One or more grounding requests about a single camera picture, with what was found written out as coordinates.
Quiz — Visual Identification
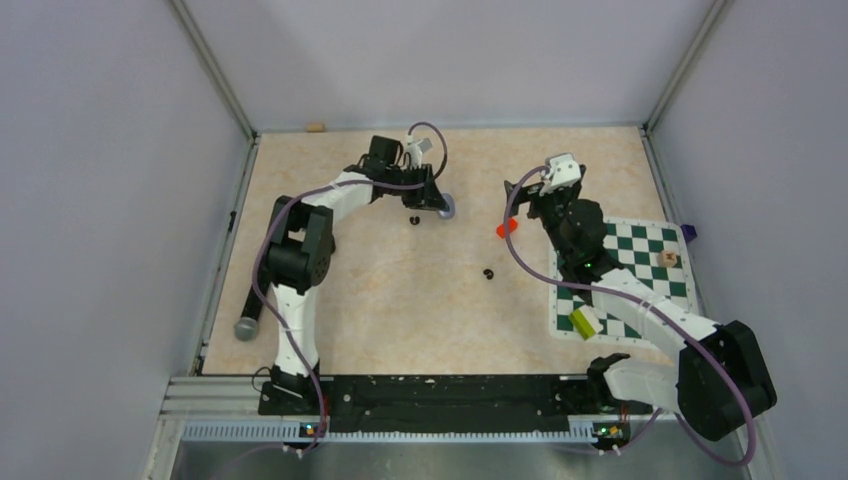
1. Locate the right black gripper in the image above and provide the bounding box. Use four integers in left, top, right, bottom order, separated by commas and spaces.
506, 179, 581, 261

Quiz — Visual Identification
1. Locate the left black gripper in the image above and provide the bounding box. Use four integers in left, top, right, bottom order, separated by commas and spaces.
385, 162, 449, 212

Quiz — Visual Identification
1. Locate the purple grey earbud charging case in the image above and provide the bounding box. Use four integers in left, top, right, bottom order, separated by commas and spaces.
437, 193, 456, 220

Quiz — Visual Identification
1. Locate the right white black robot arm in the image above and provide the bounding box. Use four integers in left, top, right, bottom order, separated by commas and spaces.
504, 182, 777, 441

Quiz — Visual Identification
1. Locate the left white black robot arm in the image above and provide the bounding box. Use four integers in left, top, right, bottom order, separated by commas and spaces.
252, 134, 455, 414

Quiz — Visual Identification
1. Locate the red block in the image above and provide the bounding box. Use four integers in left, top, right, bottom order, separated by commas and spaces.
495, 217, 518, 239

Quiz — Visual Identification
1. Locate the lime green white brick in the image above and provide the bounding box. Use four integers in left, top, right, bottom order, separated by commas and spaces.
568, 305, 603, 340

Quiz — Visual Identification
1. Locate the green white chessboard mat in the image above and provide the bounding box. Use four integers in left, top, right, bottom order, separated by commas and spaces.
547, 216, 700, 343

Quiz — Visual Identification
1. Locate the wooden letter cube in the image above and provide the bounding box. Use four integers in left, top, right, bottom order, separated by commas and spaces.
657, 250, 679, 268

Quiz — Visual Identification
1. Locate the purple object beside table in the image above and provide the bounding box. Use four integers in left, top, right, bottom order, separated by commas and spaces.
680, 224, 698, 244

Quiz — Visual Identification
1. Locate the grey round knob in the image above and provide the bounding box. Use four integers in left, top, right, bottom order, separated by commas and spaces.
234, 317, 259, 342

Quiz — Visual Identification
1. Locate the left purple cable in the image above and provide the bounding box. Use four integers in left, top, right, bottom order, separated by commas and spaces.
254, 121, 449, 458

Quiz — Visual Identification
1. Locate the purple cable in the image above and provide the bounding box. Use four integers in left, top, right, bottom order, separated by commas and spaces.
502, 165, 758, 468
254, 121, 449, 458

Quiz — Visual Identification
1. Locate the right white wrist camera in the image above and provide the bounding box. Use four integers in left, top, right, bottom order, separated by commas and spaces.
539, 153, 583, 195

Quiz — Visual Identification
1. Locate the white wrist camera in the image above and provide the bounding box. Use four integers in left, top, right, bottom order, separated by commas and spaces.
404, 133, 433, 168
539, 153, 583, 195

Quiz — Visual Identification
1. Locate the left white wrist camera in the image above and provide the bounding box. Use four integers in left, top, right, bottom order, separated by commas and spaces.
404, 133, 433, 168

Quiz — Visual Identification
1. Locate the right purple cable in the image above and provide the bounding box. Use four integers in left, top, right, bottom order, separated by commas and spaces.
502, 165, 758, 468

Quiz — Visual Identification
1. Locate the small wooden block at wall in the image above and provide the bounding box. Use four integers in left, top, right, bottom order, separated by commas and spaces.
305, 123, 326, 133

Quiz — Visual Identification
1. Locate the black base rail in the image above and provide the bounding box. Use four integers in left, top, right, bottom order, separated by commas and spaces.
258, 375, 604, 434

